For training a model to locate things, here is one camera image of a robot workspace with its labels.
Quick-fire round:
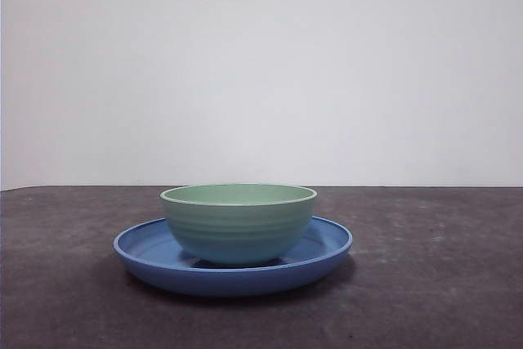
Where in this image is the blue round plate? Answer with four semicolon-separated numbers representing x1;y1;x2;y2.
113;215;354;298

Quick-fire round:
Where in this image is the green ribbed bowl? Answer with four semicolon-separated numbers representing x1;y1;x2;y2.
159;184;319;266

